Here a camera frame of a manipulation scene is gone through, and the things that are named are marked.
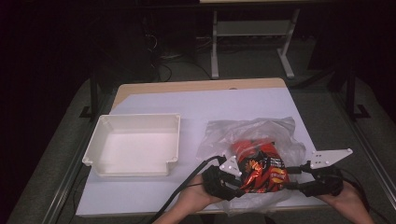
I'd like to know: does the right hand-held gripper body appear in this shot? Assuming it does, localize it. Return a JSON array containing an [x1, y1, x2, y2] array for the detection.
[[300, 147, 354, 198]]

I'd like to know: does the person's right hand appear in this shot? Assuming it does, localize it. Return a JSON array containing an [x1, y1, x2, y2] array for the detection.
[[317, 181, 367, 214]]

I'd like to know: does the person's left hand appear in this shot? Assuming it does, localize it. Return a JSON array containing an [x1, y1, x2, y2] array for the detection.
[[178, 174, 226, 216]]

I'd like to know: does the right hand-held gripper cable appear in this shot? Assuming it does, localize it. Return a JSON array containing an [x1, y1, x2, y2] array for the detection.
[[340, 169, 372, 213]]

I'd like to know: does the clear plastic bag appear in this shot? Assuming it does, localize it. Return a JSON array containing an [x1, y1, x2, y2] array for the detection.
[[195, 116, 307, 217]]

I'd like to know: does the aluminium rail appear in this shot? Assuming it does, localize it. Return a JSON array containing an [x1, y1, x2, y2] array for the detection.
[[331, 90, 396, 200], [40, 92, 108, 224]]

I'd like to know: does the black metal stand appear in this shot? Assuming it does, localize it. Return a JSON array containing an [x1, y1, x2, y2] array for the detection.
[[345, 63, 372, 120], [78, 69, 101, 120]]

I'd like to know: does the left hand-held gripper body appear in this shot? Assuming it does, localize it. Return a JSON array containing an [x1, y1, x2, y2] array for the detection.
[[201, 155, 243, 202]]

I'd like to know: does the white metal desk frame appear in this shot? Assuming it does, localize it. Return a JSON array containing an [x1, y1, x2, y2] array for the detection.
[[210, 8, 302, 80]]

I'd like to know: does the white plastic tray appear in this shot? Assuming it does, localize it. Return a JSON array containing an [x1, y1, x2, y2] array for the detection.
[[81, 112, 182, 178]]

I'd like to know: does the hand-held gripper cable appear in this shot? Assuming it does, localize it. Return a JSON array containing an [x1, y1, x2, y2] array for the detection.
[[340, 169, 372, 213], [148, 155, 227, 224]]

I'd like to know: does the left hand-held gripper cable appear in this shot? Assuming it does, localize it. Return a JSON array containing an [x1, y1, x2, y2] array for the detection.
[[148, 155, 227, 224]]

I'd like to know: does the tangle of floor cables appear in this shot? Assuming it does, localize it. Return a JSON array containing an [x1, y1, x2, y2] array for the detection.
[[148, 31, 213, 82]]

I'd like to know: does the red chip packet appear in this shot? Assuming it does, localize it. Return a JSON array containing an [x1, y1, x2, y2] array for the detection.
[[232, 138, 290, 194]]

